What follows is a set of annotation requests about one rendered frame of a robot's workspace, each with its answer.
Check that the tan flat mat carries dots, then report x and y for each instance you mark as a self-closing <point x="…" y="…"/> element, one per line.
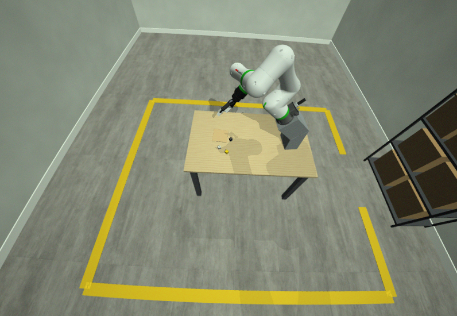
<point x="220" y="135"/>

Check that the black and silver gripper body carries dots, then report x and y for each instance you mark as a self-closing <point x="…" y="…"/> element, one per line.
<point x="235" y="98"/>

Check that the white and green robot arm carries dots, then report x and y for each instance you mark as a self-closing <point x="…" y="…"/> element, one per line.
<point x="278" y="64"/>

